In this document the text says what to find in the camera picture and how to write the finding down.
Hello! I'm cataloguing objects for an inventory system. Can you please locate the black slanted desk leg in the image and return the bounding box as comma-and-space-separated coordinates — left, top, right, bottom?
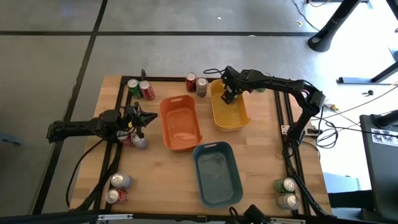
386, 0, 398, 20

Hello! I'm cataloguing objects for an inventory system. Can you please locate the black cable bundle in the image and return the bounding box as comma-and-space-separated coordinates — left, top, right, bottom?
74, 146, 122, 212
281, 146, 333, 218

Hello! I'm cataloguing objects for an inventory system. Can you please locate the silver beam bracket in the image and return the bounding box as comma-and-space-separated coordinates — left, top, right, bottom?
269, 217, 306, 224
97, 213, 134, 222

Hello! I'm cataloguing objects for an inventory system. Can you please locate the grey box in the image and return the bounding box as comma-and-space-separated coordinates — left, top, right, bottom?
323, 172, 362, 194

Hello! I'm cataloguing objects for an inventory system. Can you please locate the black aluminium table frame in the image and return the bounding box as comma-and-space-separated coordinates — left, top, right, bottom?
93, 75, 315, 218

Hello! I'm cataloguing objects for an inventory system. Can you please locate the black floor cable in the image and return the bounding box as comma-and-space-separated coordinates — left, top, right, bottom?
291, 0, 321, 32

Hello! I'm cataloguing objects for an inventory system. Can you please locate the red soda can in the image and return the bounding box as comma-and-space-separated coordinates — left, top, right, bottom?
116, 129, 133, 147
185, 72, 198, 93
139, 80, 156, 101
105, 188, 129, 205

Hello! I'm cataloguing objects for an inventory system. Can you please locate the black round desk leg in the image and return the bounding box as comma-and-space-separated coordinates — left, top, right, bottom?
307, 0, 363, 53

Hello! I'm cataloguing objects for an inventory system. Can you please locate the yellow plastic bin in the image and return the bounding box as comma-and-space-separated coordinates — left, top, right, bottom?
210, 78, 251, 133

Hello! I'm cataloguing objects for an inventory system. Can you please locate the white marker label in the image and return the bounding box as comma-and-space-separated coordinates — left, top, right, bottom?
371, 128, 398, 147

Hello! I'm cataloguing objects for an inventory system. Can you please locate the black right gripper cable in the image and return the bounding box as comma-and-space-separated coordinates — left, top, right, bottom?
203, 68, 226, 77

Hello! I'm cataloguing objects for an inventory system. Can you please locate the black cabinet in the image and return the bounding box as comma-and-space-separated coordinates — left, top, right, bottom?
359, 113, 398, 223

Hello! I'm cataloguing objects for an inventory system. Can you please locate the orange plastic bin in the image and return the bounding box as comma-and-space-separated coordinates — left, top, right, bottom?
159, 95, 203, 152

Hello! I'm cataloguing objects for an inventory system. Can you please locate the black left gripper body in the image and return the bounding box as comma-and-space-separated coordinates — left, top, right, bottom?
117, 104, 144, 133

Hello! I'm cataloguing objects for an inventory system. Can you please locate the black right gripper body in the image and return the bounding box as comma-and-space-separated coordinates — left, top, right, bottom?
221, 65, 249, 94

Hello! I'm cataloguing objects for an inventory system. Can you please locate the black rig beam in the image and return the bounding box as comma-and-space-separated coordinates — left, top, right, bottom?
0, 210, 398, 224

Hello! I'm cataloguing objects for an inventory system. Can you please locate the silver soda can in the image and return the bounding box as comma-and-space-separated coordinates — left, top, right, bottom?
110, 172, 134, 190
275, 192, 301, 211
195, 77, 209, 98
130, 132, 150, 150

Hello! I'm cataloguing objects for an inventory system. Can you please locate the black cylinder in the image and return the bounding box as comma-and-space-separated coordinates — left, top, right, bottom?
372, 109, 398, 128

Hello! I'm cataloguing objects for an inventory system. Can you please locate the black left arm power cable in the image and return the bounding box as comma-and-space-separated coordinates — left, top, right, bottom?
65, 138, 105, 208

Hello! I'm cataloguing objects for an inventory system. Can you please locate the black T-shaped desk foot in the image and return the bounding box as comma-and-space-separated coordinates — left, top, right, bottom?
337, 61, 398, 85

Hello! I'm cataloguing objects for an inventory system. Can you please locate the blue plastic bin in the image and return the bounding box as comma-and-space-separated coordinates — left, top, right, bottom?
192, 141, 244, 208

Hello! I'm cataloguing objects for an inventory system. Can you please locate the tangle of black cables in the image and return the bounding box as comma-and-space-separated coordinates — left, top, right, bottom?
315, 105, 340, 149

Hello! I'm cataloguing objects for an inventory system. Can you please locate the grey object on floor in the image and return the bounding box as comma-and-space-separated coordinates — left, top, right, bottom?
0, 133, 23, 146

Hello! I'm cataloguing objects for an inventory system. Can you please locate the black device with cable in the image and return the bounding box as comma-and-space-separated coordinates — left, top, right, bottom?
229, 204, 269, 224

